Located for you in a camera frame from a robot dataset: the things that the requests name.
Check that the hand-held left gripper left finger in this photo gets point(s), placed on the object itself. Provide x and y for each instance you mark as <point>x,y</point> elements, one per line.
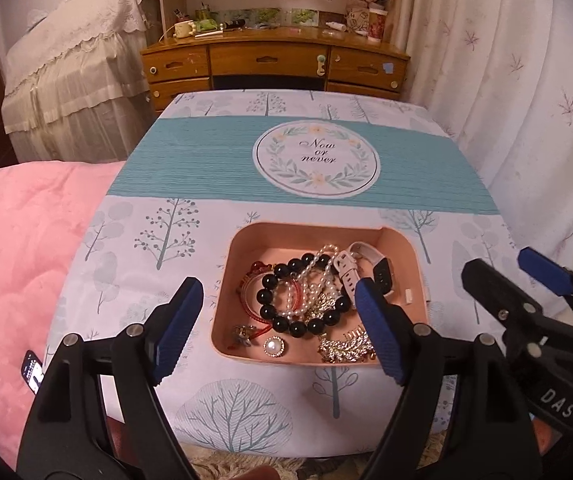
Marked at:
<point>176,330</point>

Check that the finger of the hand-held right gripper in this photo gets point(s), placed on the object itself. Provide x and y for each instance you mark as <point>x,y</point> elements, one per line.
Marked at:
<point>491,290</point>
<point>546,270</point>

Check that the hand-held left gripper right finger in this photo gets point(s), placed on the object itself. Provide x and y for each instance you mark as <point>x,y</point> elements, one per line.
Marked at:
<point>381,330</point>

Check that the gold rhinestone hair clip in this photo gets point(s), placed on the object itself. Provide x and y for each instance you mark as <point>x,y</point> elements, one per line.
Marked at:
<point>346,347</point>

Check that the white fitness band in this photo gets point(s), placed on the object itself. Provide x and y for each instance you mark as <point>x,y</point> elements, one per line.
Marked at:
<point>346,265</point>

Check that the round pearl brooch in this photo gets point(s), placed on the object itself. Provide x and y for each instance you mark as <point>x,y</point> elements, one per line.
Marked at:
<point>275,347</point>

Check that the pink storage box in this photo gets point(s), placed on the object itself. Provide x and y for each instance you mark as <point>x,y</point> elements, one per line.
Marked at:
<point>266,240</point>

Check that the black smartphone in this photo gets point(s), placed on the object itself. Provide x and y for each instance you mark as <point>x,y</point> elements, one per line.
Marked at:
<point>31,372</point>

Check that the tree print tablecloth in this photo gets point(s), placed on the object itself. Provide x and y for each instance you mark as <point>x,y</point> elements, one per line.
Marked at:
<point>191,160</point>

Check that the pink blanket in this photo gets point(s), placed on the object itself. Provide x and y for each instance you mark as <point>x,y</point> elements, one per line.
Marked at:
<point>16,260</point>

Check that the white floral curtain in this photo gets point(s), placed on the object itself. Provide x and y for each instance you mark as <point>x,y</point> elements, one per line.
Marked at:
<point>516,85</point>

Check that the wooden desk drawer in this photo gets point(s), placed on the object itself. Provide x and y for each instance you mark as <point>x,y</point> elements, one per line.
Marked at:
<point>269,60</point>
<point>364,91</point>
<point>179,66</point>
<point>181,94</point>
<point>366,67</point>

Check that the blue sticker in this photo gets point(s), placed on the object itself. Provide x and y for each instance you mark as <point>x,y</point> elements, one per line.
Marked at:
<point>388,67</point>

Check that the small teal white hook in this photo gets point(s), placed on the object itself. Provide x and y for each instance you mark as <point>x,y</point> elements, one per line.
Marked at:
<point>321,62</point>

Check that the wooden desk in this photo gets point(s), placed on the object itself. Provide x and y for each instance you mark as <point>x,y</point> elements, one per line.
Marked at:
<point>266,60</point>

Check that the red white paper cup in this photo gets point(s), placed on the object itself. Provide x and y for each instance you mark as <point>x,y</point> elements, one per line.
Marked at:
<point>376,24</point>

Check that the white lace furniture cover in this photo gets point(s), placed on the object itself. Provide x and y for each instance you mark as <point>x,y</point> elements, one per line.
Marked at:
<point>66,60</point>

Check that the yellow mug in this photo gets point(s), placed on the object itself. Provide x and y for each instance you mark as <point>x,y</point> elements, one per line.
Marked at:
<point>182,29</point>

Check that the white tube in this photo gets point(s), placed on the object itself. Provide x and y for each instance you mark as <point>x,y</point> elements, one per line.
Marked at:
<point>335,25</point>

